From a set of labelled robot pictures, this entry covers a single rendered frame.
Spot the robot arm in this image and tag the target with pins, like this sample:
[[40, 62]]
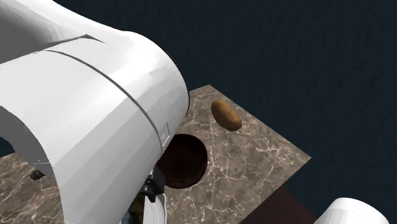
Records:
[[80, 118]]

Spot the dark brown bowl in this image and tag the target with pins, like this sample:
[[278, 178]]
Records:
[[183, 161]]

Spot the brown potato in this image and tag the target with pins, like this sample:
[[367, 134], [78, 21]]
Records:
[[225, 115]]

